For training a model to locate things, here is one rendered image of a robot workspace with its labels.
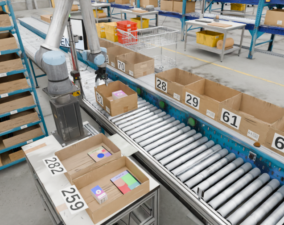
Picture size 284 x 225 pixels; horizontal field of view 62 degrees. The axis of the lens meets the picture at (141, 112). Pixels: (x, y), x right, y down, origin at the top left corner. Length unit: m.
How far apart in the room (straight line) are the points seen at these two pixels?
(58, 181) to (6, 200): 1.22
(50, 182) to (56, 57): 0.84
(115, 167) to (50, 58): 0.87
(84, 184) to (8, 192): 1.45
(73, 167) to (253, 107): 1.46
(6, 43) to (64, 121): 1.01
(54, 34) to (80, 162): 0.96
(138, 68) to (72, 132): 1.13
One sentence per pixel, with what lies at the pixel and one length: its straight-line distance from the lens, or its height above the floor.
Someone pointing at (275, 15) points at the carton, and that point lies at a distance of 6.39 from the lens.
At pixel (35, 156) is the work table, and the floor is 0.75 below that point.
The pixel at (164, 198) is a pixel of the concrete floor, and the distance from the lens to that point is 2.49.
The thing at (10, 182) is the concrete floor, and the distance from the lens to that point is 3.03.
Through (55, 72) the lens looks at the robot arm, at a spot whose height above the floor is 1.34.
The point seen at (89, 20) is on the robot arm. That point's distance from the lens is 1.90.
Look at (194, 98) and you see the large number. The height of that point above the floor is 0.99.
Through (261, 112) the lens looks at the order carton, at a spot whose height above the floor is 0.95.
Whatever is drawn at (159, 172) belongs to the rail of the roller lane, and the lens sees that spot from 1.71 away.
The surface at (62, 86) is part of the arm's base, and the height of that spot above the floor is 1.23.
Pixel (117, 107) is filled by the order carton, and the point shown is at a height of 0.84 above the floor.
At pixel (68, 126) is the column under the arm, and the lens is 1.96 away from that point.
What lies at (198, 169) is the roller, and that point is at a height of 0.74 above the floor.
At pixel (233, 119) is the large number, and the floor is 0.98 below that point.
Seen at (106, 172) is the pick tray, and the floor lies 0.78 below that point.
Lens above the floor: 1.92
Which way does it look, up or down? 31 degrees down
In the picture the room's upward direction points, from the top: 2 degrees counter-clockwise
